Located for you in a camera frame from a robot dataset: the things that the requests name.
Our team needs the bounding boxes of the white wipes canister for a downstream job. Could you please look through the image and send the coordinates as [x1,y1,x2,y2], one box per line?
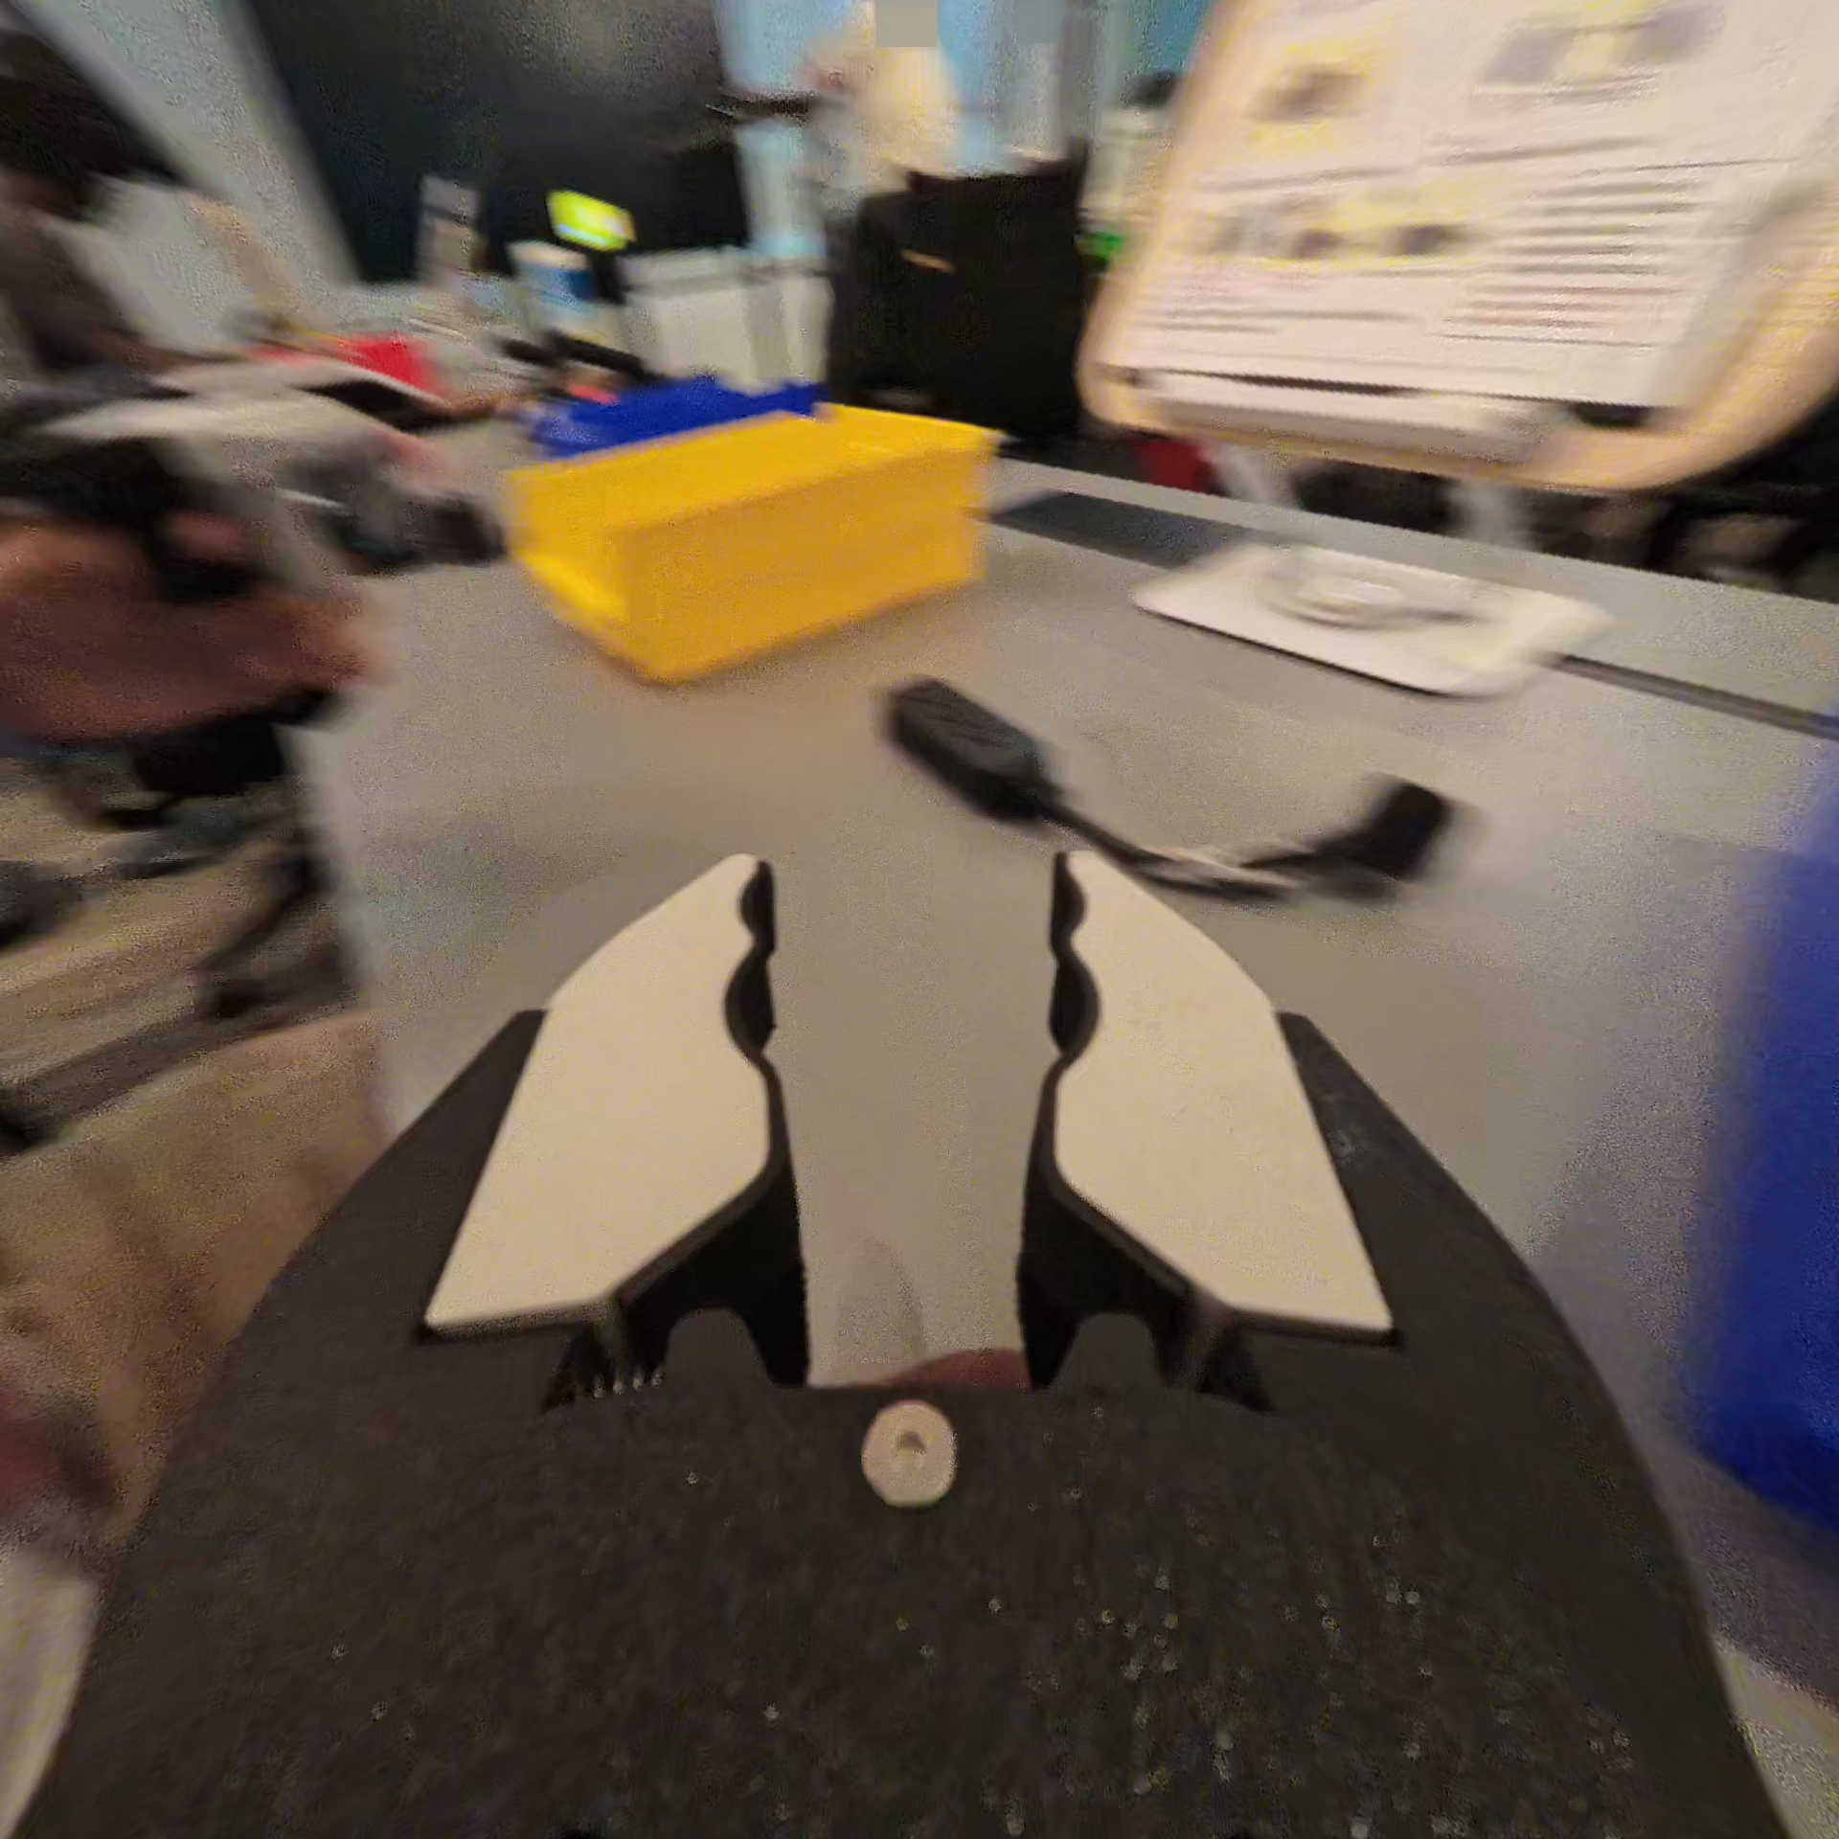
[510,238,598,338]

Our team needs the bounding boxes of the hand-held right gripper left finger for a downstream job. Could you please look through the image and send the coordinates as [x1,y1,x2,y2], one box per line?
[422,855,807,1386]

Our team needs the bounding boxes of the grey desk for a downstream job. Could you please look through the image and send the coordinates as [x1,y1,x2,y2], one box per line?
[300,453,1839,1839]

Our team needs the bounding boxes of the wooden board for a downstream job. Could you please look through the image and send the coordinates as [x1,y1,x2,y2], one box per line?
[1078,0,1839,498]

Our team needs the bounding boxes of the black power strip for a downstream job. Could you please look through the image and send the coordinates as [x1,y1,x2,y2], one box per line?
[881,679,1455,905]

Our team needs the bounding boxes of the yellow plastic bin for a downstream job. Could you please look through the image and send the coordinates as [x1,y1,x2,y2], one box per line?
[505,404,1005,684]

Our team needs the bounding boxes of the person's left hand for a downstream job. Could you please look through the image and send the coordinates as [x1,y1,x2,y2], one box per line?
[0,513,372,747]

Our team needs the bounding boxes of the person's tan trousers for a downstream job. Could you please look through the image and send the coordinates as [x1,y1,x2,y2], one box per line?
[0,1008,392,1568]

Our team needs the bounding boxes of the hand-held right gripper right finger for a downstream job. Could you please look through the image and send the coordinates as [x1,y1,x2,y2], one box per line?
[1018,852,1396,1386]

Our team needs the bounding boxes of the dark desk cable cover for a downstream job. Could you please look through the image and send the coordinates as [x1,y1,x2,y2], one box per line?
[992,490,1255,572]

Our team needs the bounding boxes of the red plastic bin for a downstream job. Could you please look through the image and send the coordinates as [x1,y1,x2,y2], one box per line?
[337,334,446,404]

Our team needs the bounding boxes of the large black wall monitor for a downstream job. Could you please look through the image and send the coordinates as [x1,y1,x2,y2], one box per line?
[249,0,725,283]

